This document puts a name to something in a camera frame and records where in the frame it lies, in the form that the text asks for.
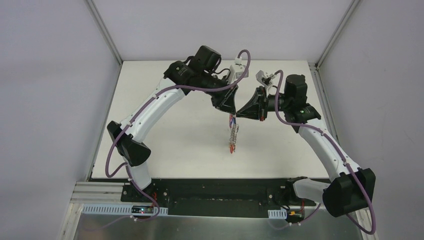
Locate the grey red keyring holder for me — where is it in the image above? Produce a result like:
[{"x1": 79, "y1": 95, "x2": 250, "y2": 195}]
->
[{"x1": 228, "y1": 114, "x2": 239, "y2": 154}]

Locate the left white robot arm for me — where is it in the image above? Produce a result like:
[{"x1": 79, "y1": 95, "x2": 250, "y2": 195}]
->
[{"x1": 106, "y1": 45, "x2": 251, "y2": 203}]

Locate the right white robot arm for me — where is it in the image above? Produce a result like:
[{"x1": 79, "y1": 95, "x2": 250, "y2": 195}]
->
[{"x1": 236, "y1": 72, "x2": 376, "y2": 219}]

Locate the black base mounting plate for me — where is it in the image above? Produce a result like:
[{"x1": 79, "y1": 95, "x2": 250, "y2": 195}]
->
[{"x1": 120, "y1": 178, "x2": 316, "y2": 218}]

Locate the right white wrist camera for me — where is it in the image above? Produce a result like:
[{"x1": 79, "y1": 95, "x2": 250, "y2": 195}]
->
[{"x1": 255, "y1": 70, "x2": 276, "y2": 92}]

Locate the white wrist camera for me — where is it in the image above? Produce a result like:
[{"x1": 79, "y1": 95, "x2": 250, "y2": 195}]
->
[
  {"x1": 255, "y1": 70, "x2": 276, "y2": 92},
  {"x1": 226, "y1": 57, "x2": 246, "y2": 85}
]

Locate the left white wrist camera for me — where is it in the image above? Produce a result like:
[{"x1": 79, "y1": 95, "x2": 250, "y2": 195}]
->
[{"x1": 226, "y1": 57, "x2": 246, "y2": 85}]

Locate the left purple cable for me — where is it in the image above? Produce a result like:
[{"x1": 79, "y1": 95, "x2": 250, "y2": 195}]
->
[{"x1": 104, "y1": 49, "x2": 252, "y2": 223}]

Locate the purple cable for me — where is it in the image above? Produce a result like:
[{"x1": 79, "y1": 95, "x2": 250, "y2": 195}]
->
[
  {"x1": 104, "y1": 49, "x2": 252, "y2": 223},
  {"x1": 273, "y1": 69, "x2": 378, "y2": 236}
]

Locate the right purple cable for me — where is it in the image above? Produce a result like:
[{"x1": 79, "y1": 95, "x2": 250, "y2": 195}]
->
[{"x1": 273, "y1": 69, "x2": 378, "y2": 236}]

